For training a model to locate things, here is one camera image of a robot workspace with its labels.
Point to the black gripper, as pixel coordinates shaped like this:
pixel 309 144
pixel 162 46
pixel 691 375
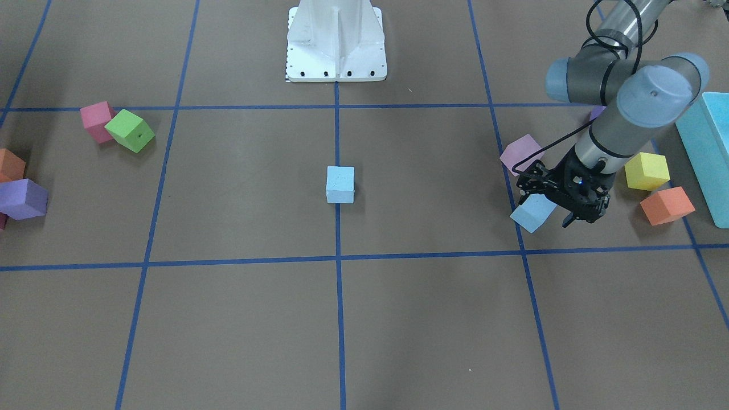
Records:
pixel 561 183

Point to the light blue block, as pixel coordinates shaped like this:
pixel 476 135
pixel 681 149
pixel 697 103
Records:
pixel 533 211
pixel 340 184

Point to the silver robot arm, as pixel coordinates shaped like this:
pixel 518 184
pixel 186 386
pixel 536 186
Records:
pixel 640 99

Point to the light pink block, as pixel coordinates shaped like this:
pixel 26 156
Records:
pixel 518 151

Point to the yellow block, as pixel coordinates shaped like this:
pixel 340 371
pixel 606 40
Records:
pixel 646 171

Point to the near orange block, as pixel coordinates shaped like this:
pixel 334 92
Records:
pixel 666 206

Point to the orange block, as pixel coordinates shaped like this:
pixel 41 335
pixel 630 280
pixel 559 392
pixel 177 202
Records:
pixel 666 206
pixel 12 166

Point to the near purple block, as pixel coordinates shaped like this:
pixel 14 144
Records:
pixel 596 112

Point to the purple block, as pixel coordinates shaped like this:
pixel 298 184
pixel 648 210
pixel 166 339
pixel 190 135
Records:
pixel 23 199
pixel 596 112

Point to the cyan plastic bin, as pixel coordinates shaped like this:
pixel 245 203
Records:
pixel 703 129

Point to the green block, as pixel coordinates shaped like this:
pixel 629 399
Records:
pixel 130 130

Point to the hot pink block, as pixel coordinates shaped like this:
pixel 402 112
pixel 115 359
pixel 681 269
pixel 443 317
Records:
pixel 95 117

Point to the far purple block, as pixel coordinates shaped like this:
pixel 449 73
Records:
pixel 23 199

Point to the far orange block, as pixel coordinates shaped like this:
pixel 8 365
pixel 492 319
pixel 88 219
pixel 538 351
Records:
pixel 12 166

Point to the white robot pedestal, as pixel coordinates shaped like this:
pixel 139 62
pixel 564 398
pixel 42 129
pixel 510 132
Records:
pixel 331 41

